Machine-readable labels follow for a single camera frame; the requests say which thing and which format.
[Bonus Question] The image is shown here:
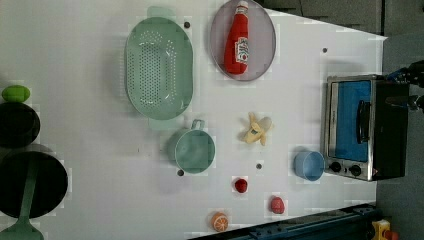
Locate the dark red toy strawberry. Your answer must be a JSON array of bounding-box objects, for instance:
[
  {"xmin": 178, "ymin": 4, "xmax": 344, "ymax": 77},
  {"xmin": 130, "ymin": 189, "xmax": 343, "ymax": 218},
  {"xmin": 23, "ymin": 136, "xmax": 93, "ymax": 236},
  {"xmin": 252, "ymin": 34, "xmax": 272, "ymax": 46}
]
[{"xmin": 234, "ymin": 179, "xmax": 248, "ymax": 193}]

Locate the grey round plate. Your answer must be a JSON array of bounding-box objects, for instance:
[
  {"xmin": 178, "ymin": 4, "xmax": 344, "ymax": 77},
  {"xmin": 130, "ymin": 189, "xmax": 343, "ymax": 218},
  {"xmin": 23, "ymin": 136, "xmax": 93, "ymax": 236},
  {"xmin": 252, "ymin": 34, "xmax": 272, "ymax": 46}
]
[{"xmin": 209, "ymin": 0, "xmax": 276, "ymax": 81}]

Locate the toy orange half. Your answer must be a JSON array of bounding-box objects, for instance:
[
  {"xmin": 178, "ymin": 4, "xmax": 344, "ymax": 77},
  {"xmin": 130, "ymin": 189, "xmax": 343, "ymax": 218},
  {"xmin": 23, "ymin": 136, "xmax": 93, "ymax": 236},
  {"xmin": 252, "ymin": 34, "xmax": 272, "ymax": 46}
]
[{"xmin": 211, "ymin": 212, "xmax": 229, "ymax": 232}]

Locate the yellow plush peeled banana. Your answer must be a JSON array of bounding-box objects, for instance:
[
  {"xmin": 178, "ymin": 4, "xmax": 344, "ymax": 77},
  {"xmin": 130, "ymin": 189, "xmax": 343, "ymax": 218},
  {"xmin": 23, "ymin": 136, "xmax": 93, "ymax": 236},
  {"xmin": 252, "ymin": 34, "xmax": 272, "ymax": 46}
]
[{"xmin": 242, "ymin": 112, "xmax": 273, "ymax": 146}]

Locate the black and steel toaster oven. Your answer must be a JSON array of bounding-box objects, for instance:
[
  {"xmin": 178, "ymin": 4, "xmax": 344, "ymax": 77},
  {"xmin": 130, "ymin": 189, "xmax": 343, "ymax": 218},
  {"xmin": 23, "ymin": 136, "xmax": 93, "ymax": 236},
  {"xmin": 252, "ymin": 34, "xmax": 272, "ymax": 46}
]
[{"xmin": 323, "ymin": 75, "xmax": 409, "ymax": 181}]

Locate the green toy lime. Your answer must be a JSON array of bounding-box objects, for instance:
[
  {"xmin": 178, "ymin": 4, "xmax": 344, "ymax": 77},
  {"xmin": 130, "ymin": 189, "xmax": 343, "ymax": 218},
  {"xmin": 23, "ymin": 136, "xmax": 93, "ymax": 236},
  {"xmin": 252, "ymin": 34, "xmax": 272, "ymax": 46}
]
[{"xmin": 2, "ymin": 85, "xmax": 31, "ymax": 103}]

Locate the blue metal frame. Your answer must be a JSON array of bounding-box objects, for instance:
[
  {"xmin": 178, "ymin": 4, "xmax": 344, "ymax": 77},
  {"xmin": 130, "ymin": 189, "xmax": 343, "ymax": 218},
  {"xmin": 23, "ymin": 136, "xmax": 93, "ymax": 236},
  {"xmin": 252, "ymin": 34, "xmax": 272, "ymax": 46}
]
[{"xmin": 191, "ymin": 204, "xmax": 382, "ymax": 240}]

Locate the small black bowl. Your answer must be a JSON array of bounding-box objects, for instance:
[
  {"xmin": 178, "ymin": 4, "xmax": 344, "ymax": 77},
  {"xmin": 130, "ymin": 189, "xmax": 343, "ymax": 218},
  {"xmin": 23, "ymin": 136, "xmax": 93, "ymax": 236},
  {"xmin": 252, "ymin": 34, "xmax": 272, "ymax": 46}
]
[{"xmin": 0, "ymin": 102, "xmax": 41, "ymax": 148}]

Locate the pink toy strawberry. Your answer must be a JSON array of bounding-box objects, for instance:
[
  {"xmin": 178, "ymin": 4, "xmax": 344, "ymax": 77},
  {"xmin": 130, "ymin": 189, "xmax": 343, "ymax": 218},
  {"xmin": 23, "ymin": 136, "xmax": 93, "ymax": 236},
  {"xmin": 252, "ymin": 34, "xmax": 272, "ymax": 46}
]
[{"xmin": 270, "ymin": 196, "xmax": 285, "ymax": 214}]

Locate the yellow red toy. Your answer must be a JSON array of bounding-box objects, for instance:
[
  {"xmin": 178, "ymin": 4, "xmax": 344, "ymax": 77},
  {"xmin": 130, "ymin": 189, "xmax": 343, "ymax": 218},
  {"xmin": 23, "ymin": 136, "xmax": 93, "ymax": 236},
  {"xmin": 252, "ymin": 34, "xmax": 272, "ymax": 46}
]
[{"xmin": 372, "ymin": 219, "xmax": 399, "ymax": 240}]

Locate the blue plastic cup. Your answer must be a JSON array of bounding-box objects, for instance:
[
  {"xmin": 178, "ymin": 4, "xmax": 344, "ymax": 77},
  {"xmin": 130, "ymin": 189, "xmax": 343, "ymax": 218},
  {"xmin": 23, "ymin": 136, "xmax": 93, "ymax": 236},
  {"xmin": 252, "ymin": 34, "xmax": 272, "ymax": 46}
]
[{"xmin": 294, "ymin": 151, "xmax": 325, "ymax": 181}]

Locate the green cup with handle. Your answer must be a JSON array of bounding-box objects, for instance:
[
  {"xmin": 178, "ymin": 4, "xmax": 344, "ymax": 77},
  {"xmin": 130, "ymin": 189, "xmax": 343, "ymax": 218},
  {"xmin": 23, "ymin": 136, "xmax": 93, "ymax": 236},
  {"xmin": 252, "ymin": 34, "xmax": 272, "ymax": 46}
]
[{"xmin": 166, "ymin": 119, "xmax": 216, "ymax": 174}]

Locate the green oval colander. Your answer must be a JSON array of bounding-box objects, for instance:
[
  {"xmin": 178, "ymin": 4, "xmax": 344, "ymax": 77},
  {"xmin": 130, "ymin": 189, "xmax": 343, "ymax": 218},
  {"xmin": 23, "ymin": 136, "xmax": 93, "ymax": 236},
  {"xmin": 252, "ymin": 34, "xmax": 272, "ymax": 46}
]
[{"xmin": 125, "ymin": 6, "xmax": 193, "ymax": 130}]

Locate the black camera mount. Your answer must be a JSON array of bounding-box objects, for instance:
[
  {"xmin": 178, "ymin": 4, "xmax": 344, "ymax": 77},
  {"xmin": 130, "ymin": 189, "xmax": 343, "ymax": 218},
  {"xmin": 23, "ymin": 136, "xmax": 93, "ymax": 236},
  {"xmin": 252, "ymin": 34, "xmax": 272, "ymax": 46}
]
[{"xmin": 385, "ymin": 60, "xmax": 424, "ymax": 111}]

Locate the green plastic spatula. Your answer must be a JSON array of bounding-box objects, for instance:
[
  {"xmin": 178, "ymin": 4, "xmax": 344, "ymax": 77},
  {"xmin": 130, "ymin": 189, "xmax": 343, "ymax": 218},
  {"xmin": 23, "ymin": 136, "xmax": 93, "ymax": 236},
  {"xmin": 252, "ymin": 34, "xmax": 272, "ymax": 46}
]
[{"xmin": 0, "ymin": 160, "xmax": 44, "ymax": 240}]

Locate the red plush ketchup bottle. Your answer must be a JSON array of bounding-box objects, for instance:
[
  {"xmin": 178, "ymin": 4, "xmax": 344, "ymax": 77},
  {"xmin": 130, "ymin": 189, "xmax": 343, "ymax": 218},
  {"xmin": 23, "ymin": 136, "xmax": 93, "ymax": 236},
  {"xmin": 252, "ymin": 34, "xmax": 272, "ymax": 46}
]
[{"xmin": 224, "ymin": 1, "xmax": 249, "ymax": 75}]

